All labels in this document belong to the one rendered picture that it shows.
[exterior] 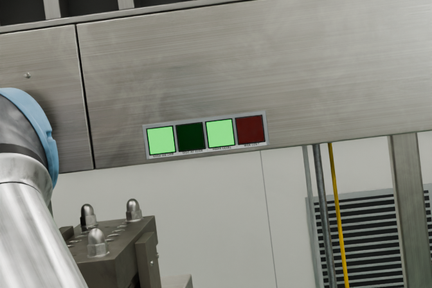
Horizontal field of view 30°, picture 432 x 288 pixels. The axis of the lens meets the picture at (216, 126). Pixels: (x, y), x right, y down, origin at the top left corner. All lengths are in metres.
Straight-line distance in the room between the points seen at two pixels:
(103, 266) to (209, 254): 2.76
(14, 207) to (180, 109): 0.95
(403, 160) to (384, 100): 0.22
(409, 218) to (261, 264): 2.29
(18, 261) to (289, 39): 1.04
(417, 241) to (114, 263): 0.77
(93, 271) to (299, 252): 2.78
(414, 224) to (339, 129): 0.32
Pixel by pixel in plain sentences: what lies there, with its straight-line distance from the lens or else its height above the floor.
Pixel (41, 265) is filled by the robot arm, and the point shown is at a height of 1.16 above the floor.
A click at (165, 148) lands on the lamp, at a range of 1.62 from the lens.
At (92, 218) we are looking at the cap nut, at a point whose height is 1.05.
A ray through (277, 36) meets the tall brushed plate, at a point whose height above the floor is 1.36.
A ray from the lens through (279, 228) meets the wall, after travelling 4.01.
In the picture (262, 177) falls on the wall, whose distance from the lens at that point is 3.97.
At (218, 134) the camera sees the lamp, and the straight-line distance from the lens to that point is 1.61.
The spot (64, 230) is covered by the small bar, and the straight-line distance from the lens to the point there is 1.54.
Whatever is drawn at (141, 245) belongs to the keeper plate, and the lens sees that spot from 1.46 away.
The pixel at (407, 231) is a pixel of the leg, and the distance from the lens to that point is 1.82.
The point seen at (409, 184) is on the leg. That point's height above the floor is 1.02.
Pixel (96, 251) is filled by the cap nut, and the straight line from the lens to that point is 1.33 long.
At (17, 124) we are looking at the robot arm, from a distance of 0.78.
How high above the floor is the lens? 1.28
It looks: 3 degrees down
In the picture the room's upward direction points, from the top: 7 degrees counter-clockwise
